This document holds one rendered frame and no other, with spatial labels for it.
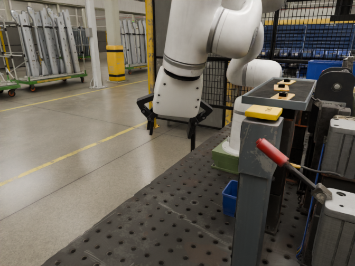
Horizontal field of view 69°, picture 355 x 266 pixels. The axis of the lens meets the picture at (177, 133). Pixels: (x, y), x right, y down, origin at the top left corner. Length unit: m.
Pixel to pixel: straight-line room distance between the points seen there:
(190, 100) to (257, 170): 0.19
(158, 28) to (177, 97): 3.26
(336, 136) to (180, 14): 0.43
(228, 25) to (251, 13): 0.05
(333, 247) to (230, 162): 0.81
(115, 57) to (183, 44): 7.95
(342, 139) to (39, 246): 1.86
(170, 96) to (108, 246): 0.53
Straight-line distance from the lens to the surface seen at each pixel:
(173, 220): 0.94
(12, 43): 13.25
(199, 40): 0.47
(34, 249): 2.07
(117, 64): 8.43
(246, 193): 0.59
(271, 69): 1.15
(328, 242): 0.48
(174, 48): 0.48
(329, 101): 1.04
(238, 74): 1.16
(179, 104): 0.55
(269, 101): 0.61
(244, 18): 0.47
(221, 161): 1.25
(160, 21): 3.76
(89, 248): 0.89
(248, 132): 0.52
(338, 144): 0.68
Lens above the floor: 1.29
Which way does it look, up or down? 20 degrees down
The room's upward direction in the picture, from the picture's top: straight up
